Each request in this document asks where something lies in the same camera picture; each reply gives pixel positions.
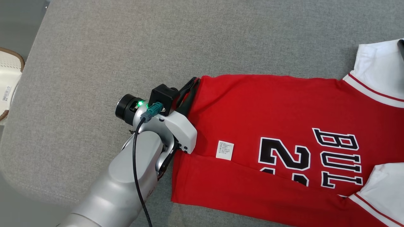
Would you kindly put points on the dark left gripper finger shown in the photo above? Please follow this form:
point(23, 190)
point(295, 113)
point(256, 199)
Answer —
point(187, 88)
point(190, 101)

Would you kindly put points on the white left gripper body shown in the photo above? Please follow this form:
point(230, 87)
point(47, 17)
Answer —
point(180, 129)

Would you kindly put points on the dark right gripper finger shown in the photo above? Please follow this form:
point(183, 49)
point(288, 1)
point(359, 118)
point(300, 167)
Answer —
point(401, 49)

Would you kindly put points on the red Bulls basketball jersey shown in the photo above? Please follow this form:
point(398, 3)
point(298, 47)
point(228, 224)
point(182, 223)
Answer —
point(252, 104)

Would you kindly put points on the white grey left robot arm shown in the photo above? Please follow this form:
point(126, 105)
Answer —
point(120, 183)

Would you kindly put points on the white laundry basket brown rim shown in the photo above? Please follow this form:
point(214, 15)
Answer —
point(9, 72)

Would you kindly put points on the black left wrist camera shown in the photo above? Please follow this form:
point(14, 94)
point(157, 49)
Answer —
point(162, 94)

